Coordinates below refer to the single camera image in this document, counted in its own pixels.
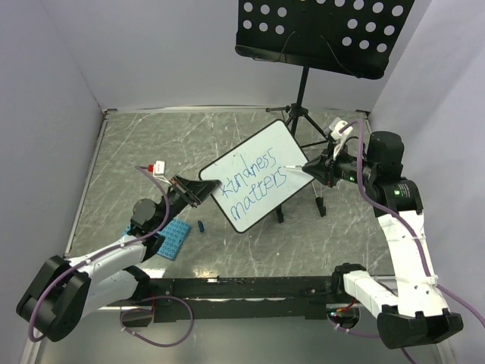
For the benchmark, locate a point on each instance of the black perforated music stand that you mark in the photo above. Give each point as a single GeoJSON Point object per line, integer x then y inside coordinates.
{"type": "Point", "coordinates": [354, 38]}

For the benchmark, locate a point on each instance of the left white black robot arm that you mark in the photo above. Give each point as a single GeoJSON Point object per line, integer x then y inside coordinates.
{"type": "Point", "coordinates": [66, 290]}

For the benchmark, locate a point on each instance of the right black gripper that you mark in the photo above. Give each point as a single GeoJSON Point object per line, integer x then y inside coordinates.
{"type": "Point", "coordinates": [324, 169]}

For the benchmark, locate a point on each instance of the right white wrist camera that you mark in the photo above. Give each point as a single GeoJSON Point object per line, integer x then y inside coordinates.
{"type": "Point", "coordinates": [338, 133]}

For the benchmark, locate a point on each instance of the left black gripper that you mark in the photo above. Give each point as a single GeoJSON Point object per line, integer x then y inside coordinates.
{"type": "Point", "coordinates": [197, 189]}

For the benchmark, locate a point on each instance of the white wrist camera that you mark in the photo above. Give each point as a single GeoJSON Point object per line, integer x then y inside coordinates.
{"type": "Point", "coordinates": [158, 171]}
{"type": "Point", "coordinates": [338, 133]}

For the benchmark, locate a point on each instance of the blue marker cap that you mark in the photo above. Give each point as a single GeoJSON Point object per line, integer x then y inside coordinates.
{"type": "Point", "coordinates": [201, 225]}

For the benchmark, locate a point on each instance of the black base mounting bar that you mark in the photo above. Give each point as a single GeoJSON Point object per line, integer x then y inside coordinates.
{"type": "Point", "coordinates": [243, 298]}

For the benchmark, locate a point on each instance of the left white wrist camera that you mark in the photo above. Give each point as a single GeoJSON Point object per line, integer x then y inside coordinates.
{"type": "Point", "coordinates": [158, 171]}

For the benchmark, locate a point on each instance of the black whiteboard easel stand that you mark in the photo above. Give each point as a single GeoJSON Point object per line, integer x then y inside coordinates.
{"type": "Point", "coordinates": [309, 200]}

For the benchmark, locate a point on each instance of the white board with black frame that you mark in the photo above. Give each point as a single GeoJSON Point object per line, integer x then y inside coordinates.
{"type": "Point", "coordinates": [253, 178]}

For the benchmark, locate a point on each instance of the blue studded building plate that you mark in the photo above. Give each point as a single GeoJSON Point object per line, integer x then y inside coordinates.
{"type": "Point", "coordinates": [168, 241]}

